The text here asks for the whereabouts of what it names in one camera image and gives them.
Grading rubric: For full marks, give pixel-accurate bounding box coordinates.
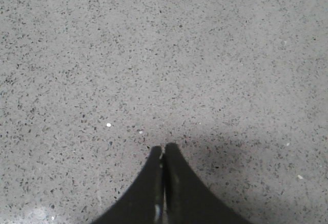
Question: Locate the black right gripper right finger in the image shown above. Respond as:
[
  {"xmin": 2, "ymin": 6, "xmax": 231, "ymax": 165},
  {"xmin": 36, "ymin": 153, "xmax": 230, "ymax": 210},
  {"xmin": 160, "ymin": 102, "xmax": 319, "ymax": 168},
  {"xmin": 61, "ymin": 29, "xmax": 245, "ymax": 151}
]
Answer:
[{"xmin": 164, "ymin": 143, "xmax": 249, "ymax": 223}]

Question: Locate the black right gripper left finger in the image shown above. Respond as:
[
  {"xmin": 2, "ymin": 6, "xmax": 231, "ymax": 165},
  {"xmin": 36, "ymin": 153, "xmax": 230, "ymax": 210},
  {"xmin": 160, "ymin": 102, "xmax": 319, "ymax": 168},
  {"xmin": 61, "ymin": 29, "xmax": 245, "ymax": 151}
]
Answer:
[{"xmin": 94, "ymin": 146, "xmax": 164, "ymax": 224}]

